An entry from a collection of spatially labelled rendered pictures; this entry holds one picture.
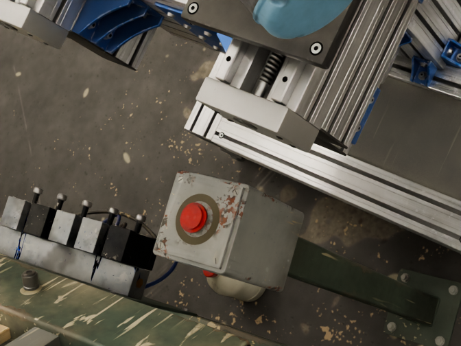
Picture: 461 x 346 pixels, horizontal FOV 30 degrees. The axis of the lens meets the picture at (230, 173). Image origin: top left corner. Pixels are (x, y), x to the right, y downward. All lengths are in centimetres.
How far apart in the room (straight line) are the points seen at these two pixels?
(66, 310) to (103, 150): 125
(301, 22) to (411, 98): 106
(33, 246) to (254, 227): 55
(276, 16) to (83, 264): 80
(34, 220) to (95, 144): 102
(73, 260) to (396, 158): 72
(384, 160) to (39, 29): 80
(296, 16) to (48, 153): 191
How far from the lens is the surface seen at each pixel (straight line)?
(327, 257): 140
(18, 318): 133
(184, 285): 224
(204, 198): 113
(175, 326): 123
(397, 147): 183
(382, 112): 186
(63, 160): 260
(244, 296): 208
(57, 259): 152
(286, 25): 80
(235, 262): 111
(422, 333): 195
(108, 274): 144
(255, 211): 112
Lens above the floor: 185
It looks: 56 degrees down
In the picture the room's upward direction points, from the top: 63 degrees counter-clockwise
